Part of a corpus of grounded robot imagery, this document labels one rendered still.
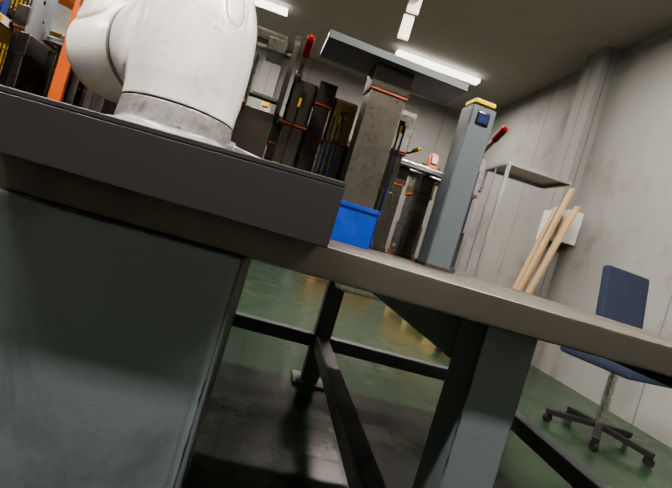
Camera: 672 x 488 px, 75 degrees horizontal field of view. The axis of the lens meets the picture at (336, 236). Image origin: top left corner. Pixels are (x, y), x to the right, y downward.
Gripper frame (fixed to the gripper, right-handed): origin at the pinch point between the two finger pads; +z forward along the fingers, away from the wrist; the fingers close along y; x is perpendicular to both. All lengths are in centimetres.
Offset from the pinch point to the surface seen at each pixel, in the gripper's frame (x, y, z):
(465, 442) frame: -23, -50, 78
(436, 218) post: -22.4, 5.1, 44.1
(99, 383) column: 23, -61, 80
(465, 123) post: -22.3, 4.5, 18.1
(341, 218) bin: 2, -13, 52
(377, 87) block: 2.6, -2.4, 18.3
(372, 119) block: 1.5, -1.9, 26.1
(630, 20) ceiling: -199, 283, -209
